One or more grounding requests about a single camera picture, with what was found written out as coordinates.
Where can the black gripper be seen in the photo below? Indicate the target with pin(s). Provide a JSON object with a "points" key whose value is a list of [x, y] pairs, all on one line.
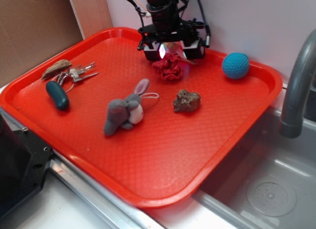
{"points": [[186, 32]]}

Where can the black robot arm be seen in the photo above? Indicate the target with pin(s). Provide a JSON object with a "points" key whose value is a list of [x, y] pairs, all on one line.
{"points": [[168, 26]]}

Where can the crumpled red cloth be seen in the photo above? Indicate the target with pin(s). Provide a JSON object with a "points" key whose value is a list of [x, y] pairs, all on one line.
{"points": [[168, 67]]}

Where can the brown lumpy rock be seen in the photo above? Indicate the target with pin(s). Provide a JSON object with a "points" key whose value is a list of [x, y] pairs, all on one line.
{"points": [[186, 101]]}

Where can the blue textured ball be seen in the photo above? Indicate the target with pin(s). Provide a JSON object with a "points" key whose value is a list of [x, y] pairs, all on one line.
{"points": [[236, 65]]}

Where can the grey plush bunny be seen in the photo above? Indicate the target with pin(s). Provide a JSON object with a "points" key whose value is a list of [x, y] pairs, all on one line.
{"points": [[125, 113]]}

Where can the red plastic tray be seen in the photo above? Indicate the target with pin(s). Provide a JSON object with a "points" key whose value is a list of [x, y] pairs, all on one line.
{"points": [[165, 157]]}

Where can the brown wood piece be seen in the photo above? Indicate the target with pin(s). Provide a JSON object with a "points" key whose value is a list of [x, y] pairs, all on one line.
{"points": [[56, 68]]}

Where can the dark teal oval fob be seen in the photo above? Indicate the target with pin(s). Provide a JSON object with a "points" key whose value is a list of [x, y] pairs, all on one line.
{"points": [[57, 95]]}

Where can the grey sink faucet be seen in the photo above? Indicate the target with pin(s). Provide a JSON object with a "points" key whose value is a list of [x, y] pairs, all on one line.
{"points": [[300, 98]]}

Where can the brown cardboard panel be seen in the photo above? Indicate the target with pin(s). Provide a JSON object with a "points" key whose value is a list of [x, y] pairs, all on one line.
{"points": [[32, 31]]}

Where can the grey plastic sink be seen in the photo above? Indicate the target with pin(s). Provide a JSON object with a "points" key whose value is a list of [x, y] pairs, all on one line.
{"points": [[267, 181]]}

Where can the black metal block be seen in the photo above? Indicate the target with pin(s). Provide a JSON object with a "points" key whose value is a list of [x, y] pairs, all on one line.
{"points": [[24, 161]]}

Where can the silver keys on ring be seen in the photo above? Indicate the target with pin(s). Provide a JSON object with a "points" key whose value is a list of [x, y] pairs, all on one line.
{"points": [[76, 74]]}

